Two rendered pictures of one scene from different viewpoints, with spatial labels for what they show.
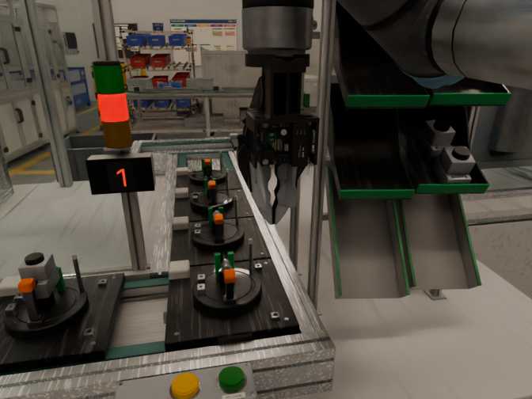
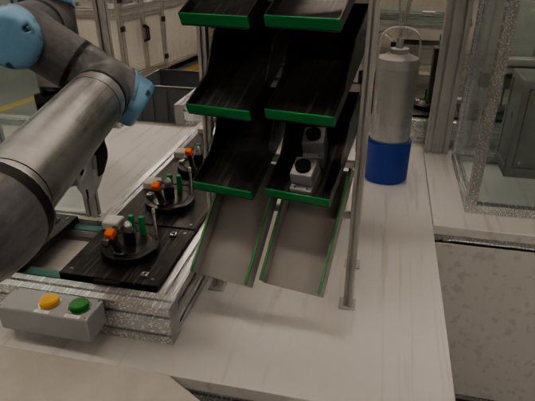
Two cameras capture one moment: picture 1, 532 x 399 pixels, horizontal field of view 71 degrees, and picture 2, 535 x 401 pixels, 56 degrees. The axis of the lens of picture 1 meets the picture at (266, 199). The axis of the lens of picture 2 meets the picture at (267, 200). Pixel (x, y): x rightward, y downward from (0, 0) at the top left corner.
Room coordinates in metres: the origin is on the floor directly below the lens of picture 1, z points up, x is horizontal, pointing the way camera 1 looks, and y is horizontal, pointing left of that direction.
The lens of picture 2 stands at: (-0.16, -0.64, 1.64)
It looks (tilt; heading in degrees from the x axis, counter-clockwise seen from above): 28 degrees down; 24
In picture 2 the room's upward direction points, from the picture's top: straight up
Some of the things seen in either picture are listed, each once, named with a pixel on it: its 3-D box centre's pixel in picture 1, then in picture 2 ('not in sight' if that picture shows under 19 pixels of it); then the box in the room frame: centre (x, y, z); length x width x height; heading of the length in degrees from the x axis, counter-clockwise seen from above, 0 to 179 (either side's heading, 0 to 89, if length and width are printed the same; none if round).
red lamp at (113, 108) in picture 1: (113, 106); not in sight; (0.73, 0.29, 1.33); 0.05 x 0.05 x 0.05
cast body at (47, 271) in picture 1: (39, 270); not in sight; (0.59, 0.42, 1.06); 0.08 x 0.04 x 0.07; 11
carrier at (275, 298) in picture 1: (226, 275); (129, 235); (0.64, 0.08, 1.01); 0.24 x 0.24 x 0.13; 11
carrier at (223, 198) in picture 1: (211, 191); (198, 157); (1.12, 0.18, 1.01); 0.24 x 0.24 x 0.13; 11
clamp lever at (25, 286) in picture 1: (32, 297); not in sight; (0.54, 0.41, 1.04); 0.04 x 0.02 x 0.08; 11
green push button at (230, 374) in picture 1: (231, 380); (79, 306); (0.43, 0.05, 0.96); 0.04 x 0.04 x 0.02
